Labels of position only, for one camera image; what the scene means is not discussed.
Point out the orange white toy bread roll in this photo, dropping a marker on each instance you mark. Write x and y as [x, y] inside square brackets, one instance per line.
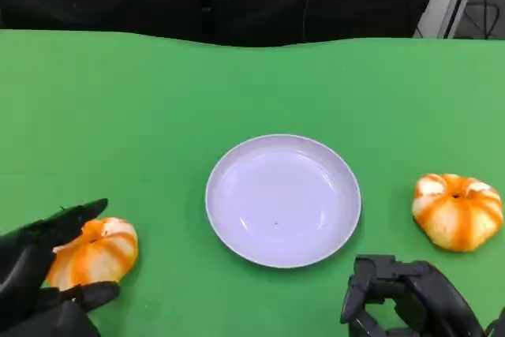
[98, 254]
[457, 214]

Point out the lilac plate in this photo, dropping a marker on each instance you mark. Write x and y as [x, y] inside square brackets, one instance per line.
[284, 203]

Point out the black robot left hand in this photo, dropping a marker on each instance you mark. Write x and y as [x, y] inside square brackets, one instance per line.
[27, 266]

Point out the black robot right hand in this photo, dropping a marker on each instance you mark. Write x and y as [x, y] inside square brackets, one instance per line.
[414, 297]

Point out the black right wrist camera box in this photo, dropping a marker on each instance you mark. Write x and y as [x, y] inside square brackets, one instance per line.
[497, 325]

